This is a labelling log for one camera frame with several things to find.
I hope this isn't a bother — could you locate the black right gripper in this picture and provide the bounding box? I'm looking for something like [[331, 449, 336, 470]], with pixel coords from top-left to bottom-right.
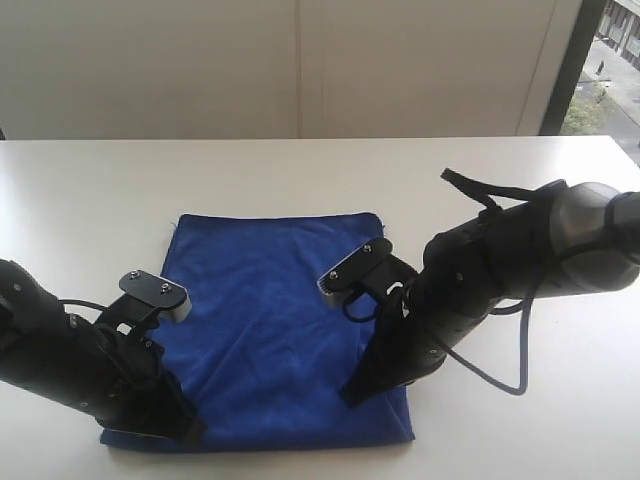
[[339, 284, 500, 408]]

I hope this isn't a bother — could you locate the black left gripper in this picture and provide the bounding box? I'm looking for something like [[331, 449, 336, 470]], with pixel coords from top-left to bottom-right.
[[64, 319, 207, 445]]

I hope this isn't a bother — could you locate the blue towel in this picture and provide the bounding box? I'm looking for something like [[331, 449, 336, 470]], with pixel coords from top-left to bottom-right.
[[98, 212, 417, 454]]

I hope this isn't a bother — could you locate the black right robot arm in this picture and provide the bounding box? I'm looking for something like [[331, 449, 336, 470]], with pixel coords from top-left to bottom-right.
[[337, 182, 639, 407]]

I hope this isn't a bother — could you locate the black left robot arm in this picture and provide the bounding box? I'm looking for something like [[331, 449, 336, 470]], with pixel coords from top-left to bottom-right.
[[1, 260, 206, 444]]

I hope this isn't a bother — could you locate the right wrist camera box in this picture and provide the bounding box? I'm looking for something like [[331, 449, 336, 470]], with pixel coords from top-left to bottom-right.
[[317, 237, 418, 308]]

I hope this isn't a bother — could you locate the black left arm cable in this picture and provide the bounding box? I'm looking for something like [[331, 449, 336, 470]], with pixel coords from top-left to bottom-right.
[[58, 298, 109, 314]]

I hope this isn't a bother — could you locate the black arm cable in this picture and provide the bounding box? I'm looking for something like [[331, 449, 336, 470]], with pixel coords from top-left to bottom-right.
[[58, 298, 109, 314], [439, 289, 534, 397]]

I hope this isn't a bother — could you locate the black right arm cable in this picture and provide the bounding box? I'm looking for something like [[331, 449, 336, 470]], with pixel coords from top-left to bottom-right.
[[439, 289, 534, 397]]

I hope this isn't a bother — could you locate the dark window frame post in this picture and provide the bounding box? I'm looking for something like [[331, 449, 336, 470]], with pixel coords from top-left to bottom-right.
[[538, 0, 606, 136]]

